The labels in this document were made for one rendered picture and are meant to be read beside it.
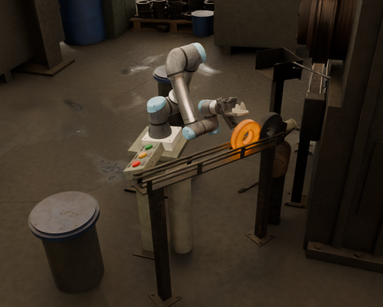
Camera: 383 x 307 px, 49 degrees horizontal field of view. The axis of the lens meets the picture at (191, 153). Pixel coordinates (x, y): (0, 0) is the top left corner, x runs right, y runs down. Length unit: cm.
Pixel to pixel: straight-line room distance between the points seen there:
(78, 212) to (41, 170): 117
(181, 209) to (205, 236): 37
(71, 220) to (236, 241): 93
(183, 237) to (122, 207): 57
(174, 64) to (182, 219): 80
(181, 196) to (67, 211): 54
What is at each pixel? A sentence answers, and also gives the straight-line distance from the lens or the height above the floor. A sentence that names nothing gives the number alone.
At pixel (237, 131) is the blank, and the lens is 183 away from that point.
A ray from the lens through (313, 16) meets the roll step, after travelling 208.
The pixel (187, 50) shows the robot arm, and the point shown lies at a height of 94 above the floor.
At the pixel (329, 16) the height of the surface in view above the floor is 118.
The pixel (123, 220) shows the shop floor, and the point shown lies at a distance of 256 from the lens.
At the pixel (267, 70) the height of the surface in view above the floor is 59.
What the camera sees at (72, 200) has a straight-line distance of 208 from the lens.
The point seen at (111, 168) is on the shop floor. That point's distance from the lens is 300.
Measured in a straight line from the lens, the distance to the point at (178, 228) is 219.
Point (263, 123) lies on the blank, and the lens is 193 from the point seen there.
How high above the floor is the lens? 170
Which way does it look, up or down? 33 degrees down
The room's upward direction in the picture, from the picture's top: 2 degrees counter-clockwise
